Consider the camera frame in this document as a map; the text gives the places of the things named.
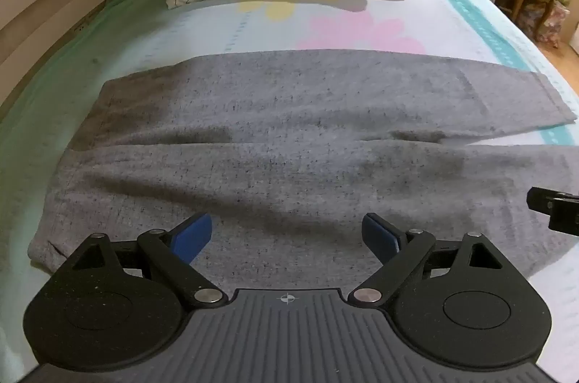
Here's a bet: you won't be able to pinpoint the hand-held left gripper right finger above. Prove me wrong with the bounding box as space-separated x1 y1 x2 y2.
346 213 512 309

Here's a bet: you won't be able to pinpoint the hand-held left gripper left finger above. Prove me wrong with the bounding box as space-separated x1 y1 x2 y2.
68 213 229 309

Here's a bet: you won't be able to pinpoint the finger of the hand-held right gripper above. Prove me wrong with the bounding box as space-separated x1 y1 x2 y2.
528 186 579 235

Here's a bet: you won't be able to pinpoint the grey pants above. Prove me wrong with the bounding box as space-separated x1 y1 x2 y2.
27 50 579 276

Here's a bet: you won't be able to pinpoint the wooden chair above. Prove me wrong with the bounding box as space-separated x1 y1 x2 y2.
512 0 564 46

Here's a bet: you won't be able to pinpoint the floral bed sheet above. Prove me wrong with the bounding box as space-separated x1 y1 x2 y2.
0 0 579 383

